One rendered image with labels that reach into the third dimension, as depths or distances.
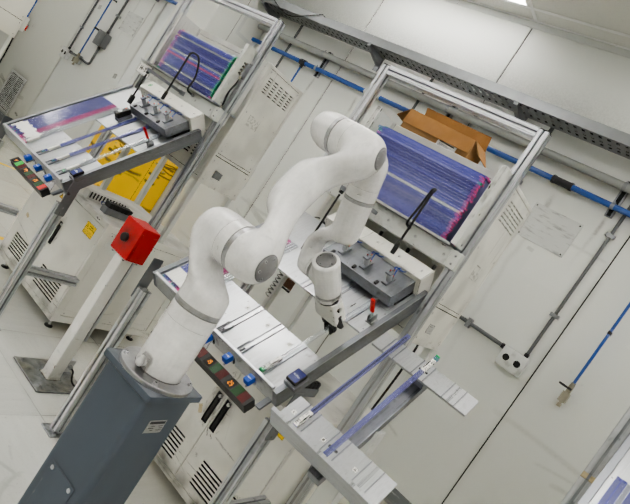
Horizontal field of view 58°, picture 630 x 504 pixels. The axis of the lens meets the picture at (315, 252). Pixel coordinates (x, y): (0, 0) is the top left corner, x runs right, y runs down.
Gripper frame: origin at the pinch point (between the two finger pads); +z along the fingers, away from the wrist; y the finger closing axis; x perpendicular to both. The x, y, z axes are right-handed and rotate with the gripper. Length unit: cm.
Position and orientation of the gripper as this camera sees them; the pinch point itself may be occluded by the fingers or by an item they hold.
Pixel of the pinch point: (330, 326)
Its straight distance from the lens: 190.8
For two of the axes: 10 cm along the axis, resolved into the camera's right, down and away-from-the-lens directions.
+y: -6.7, -4.9, 5.5
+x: -7.4, 5.1, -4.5
